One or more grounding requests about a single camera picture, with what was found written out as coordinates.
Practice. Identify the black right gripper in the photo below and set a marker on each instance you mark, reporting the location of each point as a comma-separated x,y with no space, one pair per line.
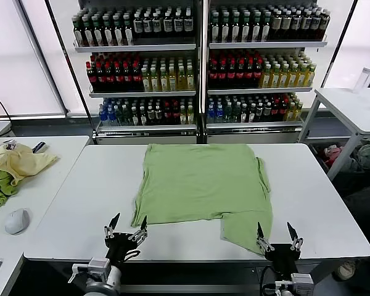
282,257

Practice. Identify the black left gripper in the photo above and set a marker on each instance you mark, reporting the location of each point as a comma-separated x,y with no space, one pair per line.
123,246

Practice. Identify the light green polo shirt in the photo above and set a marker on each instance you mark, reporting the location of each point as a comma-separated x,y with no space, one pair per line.
200,185

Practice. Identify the beige sneaker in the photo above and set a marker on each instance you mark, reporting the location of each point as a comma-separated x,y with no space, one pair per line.
346,269

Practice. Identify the dark trouser leg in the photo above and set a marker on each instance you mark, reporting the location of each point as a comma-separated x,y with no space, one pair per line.
367,209

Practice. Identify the pink garment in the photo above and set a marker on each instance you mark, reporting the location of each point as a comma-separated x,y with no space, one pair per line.
334,152

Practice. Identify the green tinted water bottle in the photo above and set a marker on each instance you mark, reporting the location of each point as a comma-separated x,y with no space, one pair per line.
119,117
228,114
235,114
127,117

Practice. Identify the small white cap dark bottle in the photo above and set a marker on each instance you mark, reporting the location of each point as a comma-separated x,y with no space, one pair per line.
266,114
135,117
150,117
243,114
158,117
252,114
259,114
142,117

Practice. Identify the blue water bottle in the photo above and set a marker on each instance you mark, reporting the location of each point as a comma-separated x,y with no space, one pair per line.
210,114
112,117
103,117
219,114

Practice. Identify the white computer mouse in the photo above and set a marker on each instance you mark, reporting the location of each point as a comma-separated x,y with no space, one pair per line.
17,222

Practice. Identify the small red cap cola bottle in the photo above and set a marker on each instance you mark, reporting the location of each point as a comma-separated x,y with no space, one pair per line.
167,117
275,114
283,114
175,117

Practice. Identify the navy white small object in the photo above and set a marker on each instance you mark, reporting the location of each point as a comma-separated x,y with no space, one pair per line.
39,147

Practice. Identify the small yellow juice bottle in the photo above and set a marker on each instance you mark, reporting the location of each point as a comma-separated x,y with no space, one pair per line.
190,117
291,114
298,114
182,117

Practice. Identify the pale yellow garment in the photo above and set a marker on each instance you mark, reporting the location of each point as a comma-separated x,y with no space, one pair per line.
21,160

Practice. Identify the lime green garment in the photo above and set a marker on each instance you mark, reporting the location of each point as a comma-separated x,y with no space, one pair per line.
0,185

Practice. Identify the white side table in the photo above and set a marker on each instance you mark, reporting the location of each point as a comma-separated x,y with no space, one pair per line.
351,108

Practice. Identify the clear plastic tumbler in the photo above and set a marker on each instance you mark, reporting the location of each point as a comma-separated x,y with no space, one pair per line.
362,80

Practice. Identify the metal beverage shelf rack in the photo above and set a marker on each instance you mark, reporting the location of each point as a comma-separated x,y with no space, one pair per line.
142,47
265,44

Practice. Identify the green cap dark tea bottle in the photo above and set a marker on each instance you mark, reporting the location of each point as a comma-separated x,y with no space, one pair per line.
118,35
225,31
266,31
246,31
87,35
256,31
215,31
235,31
98,35
78,35
128,35
108,35

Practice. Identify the white cap dark drink bottle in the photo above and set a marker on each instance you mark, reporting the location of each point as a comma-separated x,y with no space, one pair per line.
157,26
168,26
147,26
188,26
137,26
178,26

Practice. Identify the beige label drink bottle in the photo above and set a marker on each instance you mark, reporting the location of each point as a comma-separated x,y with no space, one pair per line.
276,24
286,24

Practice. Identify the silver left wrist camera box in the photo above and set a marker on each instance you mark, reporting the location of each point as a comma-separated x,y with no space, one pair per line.
98,268

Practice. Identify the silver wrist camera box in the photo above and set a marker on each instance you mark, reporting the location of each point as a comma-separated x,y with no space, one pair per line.
98,268
302,282

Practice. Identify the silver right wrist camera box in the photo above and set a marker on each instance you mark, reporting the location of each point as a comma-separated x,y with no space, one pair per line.
302,282

